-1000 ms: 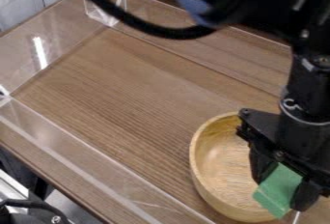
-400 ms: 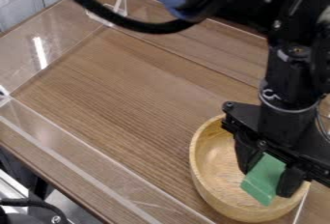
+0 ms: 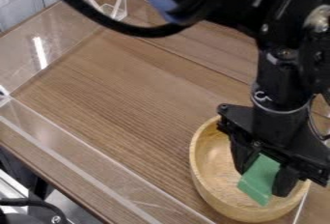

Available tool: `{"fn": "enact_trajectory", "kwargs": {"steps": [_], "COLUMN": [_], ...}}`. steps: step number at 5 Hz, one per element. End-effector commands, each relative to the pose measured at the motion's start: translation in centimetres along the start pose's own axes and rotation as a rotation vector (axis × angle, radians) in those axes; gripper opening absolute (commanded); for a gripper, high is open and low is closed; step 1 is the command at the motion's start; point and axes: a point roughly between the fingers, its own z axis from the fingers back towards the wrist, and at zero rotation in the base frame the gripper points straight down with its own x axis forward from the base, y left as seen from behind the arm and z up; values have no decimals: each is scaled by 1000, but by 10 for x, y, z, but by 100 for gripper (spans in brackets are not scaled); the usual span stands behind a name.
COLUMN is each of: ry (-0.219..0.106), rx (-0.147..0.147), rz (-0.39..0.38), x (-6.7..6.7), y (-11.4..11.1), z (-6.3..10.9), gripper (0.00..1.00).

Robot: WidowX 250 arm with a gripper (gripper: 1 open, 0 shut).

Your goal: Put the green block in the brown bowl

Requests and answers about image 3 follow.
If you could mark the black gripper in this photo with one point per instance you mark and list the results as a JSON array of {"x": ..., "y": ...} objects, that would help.
[{"x": 280, "y": 132}]

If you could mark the green rectangular block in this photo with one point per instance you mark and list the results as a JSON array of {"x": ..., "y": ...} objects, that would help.
[{"x": 257, "y": 180}]

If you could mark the brown wooden bowl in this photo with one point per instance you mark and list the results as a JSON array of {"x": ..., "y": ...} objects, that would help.
[{"x": 216, "y": 179}]

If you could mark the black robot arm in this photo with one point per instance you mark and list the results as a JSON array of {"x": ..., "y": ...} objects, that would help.
[{"x": 289, "y": 28}]

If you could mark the clear acrylic corner bracket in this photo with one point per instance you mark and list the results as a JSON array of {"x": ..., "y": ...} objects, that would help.
[{"x": 117, "y": 11}]

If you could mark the clear acrylic tray wall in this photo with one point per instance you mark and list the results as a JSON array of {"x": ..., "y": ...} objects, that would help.
[{"x": 101, "y": 108}]

